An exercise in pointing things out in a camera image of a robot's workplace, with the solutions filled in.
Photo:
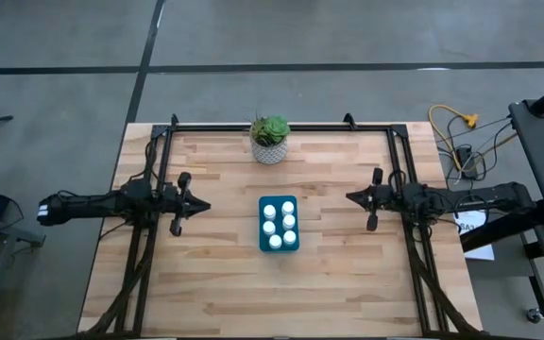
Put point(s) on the caster wheel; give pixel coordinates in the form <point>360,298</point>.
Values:
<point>534,315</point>

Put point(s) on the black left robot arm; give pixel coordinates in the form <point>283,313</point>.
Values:
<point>92,205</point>

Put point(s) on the white paper sheet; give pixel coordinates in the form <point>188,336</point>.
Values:
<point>480,250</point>

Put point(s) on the teal plastic basket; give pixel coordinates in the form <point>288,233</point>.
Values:
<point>263,245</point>

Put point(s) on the black power strip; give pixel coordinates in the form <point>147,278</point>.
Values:
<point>465,158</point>

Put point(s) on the succulent plant in patterned pot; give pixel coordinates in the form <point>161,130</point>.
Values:
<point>269,141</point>

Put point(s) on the black aluminium table frame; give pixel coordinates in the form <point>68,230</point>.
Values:
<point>338,127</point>

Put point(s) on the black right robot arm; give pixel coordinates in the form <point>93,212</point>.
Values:
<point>480,198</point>

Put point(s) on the black equipment stand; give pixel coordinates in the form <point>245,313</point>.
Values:
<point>503,229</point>

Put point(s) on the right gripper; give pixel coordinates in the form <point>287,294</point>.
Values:
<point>379,198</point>

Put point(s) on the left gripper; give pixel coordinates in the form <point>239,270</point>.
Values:
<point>180,203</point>

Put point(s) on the white plastic pill bottle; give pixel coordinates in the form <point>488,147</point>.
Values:
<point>269,212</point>
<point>289,221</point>
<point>288,208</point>
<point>268,228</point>
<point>275,242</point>
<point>290,237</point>

